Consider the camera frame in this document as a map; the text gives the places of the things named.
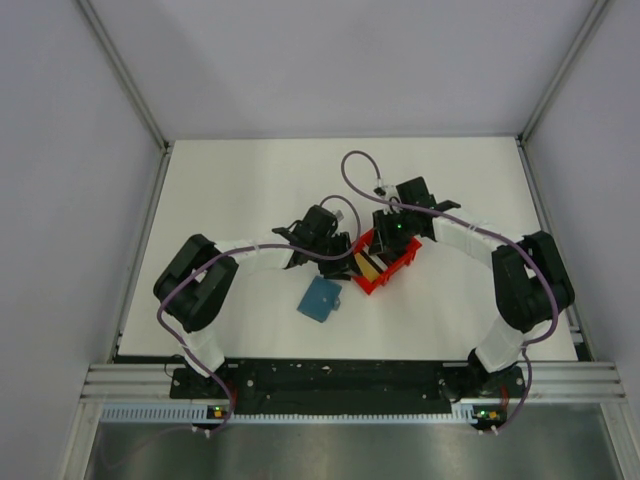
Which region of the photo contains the grey slotted cable duct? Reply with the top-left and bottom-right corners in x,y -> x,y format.
100,403 -> 505,426

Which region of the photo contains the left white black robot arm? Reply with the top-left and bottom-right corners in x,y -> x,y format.
153,205 -> 359,397

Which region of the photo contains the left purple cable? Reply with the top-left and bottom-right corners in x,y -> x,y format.
157,194 -> 362,401

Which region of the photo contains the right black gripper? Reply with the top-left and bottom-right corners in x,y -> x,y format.
368,208 -> 415,256

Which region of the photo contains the purple cable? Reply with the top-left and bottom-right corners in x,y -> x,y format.
157,194 -> 362,401
340,150 -> 560,346

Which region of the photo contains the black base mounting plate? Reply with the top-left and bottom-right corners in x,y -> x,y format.
169,358 -> 525,414

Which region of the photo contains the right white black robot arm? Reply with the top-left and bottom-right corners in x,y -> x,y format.
370,177 -> 575,396

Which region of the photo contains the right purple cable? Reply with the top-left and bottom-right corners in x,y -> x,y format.
340,150 -> 560,346

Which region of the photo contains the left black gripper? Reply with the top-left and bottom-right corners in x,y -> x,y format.
310,231 -> 362,280

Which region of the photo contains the blue leather card holder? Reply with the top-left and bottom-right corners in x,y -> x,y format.
297,276 -> 342,323

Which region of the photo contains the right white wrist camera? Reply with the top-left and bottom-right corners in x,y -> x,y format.
374,180 -> 397,200

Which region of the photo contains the red plastic bin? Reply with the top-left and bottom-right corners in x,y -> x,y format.
352,229 -> 422,295

